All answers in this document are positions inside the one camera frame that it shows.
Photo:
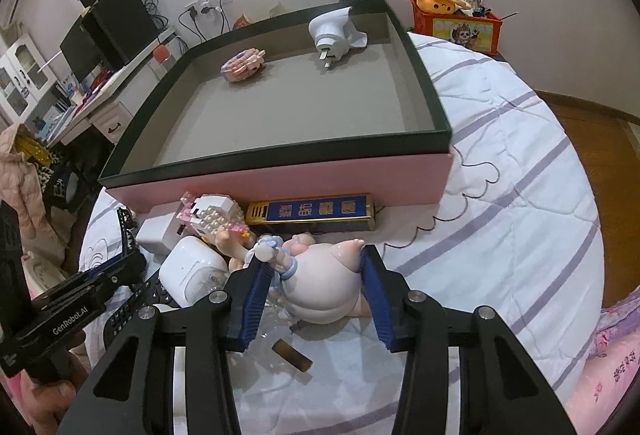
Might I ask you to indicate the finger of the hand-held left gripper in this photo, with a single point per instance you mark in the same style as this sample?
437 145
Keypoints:
115 267

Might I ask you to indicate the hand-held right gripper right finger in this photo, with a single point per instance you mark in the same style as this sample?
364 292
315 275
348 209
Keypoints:
382 310

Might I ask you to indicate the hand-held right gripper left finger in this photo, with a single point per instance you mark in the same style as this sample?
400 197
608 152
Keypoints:
250 310

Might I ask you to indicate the black remote control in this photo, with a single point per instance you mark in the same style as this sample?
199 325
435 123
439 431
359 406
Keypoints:
130 315

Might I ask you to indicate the white charger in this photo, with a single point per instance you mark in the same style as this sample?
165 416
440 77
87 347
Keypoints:
155 235

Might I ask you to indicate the pink pig figurine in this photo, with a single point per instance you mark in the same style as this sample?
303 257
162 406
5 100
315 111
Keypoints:
320 285

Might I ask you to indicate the white earbuds case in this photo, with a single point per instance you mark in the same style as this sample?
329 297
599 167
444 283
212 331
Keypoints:
192 267

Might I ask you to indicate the pink candy packet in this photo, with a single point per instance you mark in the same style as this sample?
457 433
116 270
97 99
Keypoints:
215 212

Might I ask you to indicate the dark green shallow tray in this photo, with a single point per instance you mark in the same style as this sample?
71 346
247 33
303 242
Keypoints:
300 185

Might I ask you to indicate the person's left hand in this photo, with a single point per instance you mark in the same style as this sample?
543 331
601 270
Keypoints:
52 402

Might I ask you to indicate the black office chair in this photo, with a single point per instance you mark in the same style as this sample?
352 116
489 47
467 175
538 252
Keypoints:
70 180

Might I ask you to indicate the gold and blue lighter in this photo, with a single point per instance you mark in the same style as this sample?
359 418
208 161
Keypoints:
310 212

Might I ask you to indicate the pink jacket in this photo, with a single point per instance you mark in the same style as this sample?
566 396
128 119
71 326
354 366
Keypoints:
17 180

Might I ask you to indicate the white desk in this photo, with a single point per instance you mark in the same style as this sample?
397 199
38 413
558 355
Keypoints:
120 85

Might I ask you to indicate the white cabinet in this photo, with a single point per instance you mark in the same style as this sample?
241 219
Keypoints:
20 75

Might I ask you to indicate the bottle with orange cap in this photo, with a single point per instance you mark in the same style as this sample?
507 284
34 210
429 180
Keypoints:
161 55

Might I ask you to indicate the black monitor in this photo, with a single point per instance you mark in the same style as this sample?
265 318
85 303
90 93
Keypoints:
80 47

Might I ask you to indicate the pink floral pillow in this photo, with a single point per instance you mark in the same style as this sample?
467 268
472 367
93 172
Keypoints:
610 375

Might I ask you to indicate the black computer tower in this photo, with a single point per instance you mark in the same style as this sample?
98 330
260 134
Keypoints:
122 30

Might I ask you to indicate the pink block flower toy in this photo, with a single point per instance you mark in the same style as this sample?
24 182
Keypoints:
242 65

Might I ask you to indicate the white plug adapter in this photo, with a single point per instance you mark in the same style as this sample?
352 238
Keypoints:
332 27

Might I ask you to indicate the orange toy box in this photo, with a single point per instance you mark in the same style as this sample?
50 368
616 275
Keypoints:
460 32

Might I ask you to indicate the yellow plush toy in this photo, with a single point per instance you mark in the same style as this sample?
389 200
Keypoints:
440 5

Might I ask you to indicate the white wall outlet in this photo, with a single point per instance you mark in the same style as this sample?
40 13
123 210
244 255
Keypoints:
207 2

